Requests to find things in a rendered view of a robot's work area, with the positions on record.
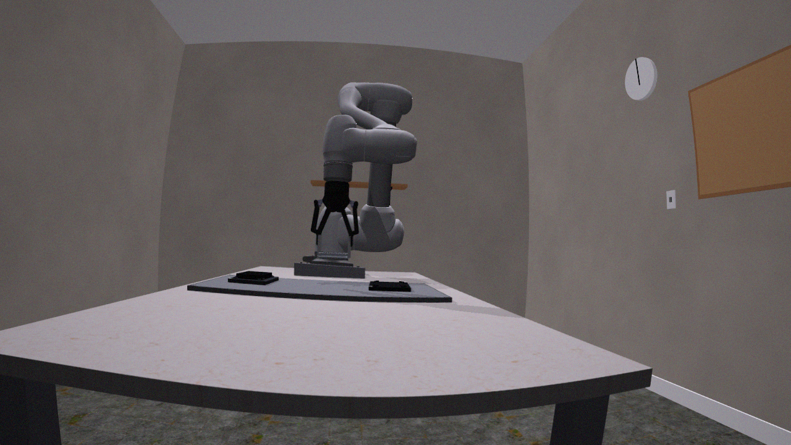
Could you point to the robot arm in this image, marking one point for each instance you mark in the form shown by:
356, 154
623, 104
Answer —
383, 145

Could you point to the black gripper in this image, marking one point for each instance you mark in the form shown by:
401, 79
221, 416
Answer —
336, 199

